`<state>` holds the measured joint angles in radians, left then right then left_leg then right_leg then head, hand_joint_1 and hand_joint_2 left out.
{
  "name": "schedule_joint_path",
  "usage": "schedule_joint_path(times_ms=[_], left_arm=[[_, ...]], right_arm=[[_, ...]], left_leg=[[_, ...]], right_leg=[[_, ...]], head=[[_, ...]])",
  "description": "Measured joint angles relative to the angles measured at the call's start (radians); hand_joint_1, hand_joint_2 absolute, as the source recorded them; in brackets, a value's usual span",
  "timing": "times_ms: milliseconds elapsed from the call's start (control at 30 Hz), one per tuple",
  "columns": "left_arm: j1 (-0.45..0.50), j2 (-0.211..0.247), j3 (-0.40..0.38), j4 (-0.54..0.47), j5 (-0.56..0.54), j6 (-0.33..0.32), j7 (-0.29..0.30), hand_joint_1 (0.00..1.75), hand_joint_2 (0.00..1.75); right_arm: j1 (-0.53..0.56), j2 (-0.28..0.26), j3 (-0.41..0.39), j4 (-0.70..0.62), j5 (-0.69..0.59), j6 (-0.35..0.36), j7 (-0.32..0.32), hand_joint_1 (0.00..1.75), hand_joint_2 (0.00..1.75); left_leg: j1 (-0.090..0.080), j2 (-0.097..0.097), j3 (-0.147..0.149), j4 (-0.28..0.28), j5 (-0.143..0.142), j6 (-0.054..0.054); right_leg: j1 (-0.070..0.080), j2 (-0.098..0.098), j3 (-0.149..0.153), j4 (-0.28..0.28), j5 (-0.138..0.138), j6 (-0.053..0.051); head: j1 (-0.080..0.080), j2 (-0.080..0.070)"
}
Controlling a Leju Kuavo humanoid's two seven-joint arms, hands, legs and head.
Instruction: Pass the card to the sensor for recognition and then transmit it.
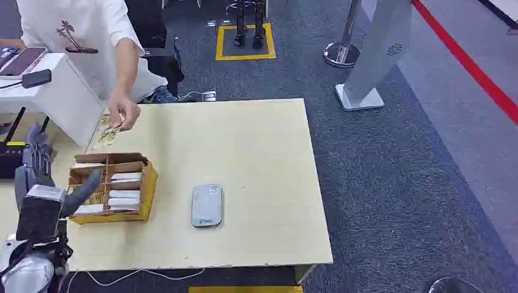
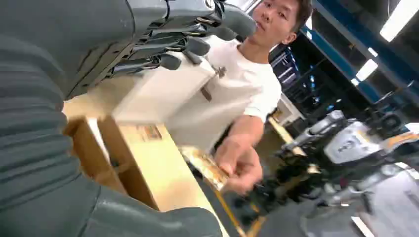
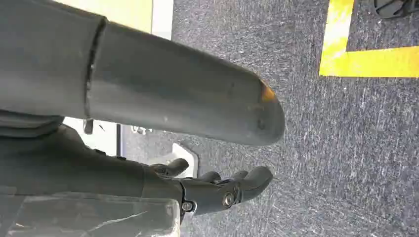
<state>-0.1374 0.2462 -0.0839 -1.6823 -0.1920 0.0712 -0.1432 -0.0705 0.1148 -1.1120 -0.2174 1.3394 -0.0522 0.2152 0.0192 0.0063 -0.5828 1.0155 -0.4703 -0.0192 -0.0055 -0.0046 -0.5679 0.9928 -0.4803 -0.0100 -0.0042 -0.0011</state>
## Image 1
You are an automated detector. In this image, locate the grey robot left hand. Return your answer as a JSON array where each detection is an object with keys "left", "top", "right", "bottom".
[{"left": 14, "top": 123, "right": 103, "bottom": 219}]

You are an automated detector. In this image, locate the black router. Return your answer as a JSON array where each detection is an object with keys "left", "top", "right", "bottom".
[{"left": 0, "top": 106, "right": 51, "bottom": 180}]

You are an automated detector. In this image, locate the white card stack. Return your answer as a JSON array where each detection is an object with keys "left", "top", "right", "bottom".
[
  {"left": 108, "top": 189, "right": 141, "bottom": 200},
  {"left": 107, "top": 198, "right": 140, "bottom": 211},
  {"left": 71, "top": 161, "right": 106, "bottom": 170},
  {"left": 110, "top": 172, "right": 143, "bottom": 185},
  {"left": 74, "top": 203, "right": 106, "bottom": 215}
]

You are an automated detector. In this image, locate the gold printed card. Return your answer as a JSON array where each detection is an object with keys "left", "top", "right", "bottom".
[{"left": 81, "top": 191, "right": 108, "bottom": 206}]

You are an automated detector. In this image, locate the black power bank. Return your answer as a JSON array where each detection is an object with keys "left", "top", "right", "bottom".
[{"left": 21, "top": 68, "right": 53, "bottom": 89}]

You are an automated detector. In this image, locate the person's left hand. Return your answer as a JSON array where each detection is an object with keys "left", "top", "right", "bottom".
[{"left": 106, "top": 89, "right": 142, "bottom": 132}]

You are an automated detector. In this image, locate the pink smartphone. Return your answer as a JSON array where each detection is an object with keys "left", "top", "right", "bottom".
[{"left": 0, "top": 46, "right": 49, "bottom": 79}]

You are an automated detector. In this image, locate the dark smartphone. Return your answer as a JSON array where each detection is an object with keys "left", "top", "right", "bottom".
[{"left": 0, "top": 46, "right": 20, "bottom": 69}]

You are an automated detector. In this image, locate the wooden card box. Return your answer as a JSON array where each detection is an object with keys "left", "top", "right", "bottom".
[{"left": 68, "top": 152, "right": 159, "bottom": 225}]

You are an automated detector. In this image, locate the person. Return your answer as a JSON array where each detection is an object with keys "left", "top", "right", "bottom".
[{"left": 15, "top": 0, "right": 180, "bottom": 104}]

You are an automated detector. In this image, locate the black chair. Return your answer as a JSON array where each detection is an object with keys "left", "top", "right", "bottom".
[{"left": 124, "top": 0, "right": 186, "bottom": 98}]

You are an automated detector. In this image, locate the grey card reader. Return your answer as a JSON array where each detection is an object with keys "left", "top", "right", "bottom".
[{"left": 190, "top": 183, "right": 224, "bottom": 228}]

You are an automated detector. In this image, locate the yellow floor tape square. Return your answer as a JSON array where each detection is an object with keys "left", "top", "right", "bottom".
[{"left": 214, "top": 22, "right": 277, "bottom": 62}]

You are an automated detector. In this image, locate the yellow floor tape strip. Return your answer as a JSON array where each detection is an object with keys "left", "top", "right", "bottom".
[{"left": 188, "top": 286, "right": 304, "bottom": 293}]

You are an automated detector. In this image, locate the white table leg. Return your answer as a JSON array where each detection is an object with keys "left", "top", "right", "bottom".
[{"left": 294, "top": 264, "right": 317, "bottom": 284}]

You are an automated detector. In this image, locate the grey standing panel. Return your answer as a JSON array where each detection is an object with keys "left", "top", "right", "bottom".
[{"left": 334, "top": 0, "right": 414, "bottom": 112}]

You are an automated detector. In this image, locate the chrome stanchion base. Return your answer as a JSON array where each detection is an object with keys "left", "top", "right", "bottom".
[{"left": 428, "top": 277, "right": 485, "bottom": 293}]

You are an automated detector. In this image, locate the red floor tape line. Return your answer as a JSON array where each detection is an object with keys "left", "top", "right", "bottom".
[{"left": 410, "top": 0, "right": 518, "bottom": 127}]

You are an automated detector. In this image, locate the white platform with dark edge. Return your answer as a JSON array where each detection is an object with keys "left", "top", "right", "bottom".
[{"left": 477, "top": 0, "right": 518, "bottom": 37}]

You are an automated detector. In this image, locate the white socket cable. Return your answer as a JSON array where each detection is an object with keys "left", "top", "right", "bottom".
[{"left": 177, "top": 90, "right": 205, "bottom": 102}]

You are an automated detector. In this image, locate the chrome stanchion post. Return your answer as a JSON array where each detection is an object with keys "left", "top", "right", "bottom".
[{"left": 323, "top": 0, "right": 362, "bottom": 69}]

